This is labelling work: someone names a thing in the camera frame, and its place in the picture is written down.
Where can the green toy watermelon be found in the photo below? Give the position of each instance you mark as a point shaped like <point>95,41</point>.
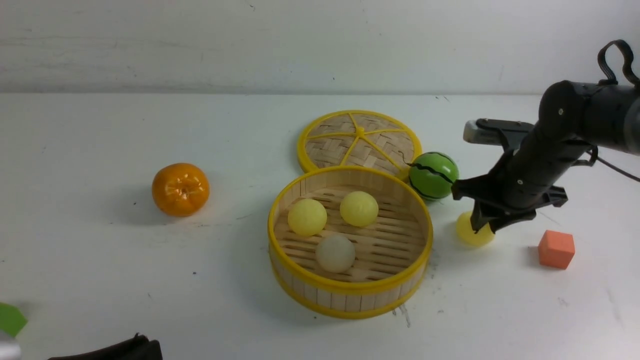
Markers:
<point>432,175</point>

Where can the green foam block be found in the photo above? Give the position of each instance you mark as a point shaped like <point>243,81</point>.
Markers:
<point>12,320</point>

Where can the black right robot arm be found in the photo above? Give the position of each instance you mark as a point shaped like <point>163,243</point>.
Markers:
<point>574,119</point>

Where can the bamboo steamer tray yellow rim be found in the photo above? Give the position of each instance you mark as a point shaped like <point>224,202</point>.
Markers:
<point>391,255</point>

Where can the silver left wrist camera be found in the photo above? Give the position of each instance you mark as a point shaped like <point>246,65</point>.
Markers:
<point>9,348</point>

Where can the orange toy tangerine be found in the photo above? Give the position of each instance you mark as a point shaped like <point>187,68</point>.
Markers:
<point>180,189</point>

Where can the woven bamboo steamer lid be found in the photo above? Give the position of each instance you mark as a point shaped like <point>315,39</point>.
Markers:
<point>358,138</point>

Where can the orange foam cube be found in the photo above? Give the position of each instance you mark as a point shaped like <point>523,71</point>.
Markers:
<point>556,249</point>

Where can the white toy bun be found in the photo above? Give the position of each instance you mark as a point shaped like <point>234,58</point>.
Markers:
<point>335,254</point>

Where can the pale yellow toy bun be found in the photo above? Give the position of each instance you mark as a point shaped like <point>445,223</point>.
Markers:
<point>307,217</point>

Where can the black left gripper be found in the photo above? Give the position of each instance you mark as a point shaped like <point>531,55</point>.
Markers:
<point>138,347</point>

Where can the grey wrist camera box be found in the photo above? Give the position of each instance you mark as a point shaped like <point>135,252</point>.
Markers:
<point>505,133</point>

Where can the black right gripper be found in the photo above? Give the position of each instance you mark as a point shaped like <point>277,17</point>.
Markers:
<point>522,181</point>

